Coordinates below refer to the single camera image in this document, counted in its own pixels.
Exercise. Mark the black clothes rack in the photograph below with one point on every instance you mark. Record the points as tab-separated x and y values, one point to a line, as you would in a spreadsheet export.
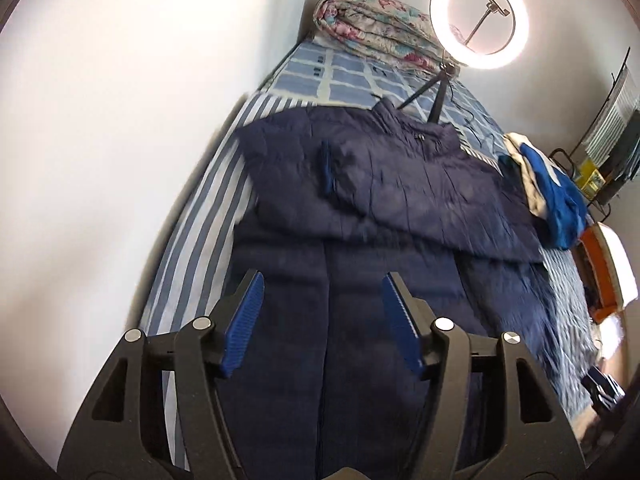
559	151

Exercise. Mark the folded floral quilt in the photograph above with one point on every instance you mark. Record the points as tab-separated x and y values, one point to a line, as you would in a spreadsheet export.
370	25

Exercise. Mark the dark hanging clothes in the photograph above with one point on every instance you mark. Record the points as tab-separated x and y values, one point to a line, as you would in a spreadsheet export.
632	155

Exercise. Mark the striped blue white bed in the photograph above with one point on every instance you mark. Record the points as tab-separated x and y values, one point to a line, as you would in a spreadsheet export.
200	240

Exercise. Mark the cream garment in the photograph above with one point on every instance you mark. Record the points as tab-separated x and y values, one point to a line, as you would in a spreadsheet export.
530	180

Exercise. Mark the white cloth cover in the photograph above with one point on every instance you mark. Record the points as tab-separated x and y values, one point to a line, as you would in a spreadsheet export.
615	260

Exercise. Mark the orange box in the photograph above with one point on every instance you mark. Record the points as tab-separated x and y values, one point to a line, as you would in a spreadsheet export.
592	270

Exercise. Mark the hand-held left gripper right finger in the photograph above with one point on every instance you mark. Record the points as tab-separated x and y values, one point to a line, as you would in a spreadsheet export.
400	320

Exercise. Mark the phone holder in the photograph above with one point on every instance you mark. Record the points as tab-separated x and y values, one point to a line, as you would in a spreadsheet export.
495	1

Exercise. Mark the striped hanging towel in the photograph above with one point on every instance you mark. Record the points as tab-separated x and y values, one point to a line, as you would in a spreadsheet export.
612	120

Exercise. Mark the navy puffer jacket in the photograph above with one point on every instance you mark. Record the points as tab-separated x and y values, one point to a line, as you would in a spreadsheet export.
400	200

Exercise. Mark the small black device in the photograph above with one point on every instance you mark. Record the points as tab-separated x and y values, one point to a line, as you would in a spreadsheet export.
602	390

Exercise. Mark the black tripod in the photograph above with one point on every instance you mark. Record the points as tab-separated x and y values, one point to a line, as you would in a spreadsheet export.
442	95

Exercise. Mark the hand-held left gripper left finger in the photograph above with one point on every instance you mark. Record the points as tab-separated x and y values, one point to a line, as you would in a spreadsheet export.
245	325

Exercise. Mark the blue garment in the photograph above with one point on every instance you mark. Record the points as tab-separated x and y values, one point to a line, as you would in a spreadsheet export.
560	200

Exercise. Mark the blue checked bed sheet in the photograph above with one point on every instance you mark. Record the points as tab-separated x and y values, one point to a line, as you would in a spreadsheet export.
345	77

